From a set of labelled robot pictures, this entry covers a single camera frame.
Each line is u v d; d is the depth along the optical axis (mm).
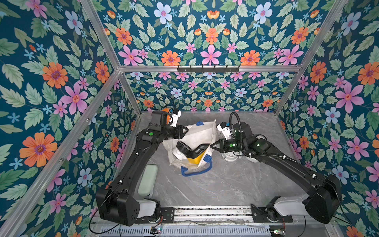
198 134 937
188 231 766
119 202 387
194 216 748
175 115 679
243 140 575
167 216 733
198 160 793
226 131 686
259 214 734
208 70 924
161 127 578
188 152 854
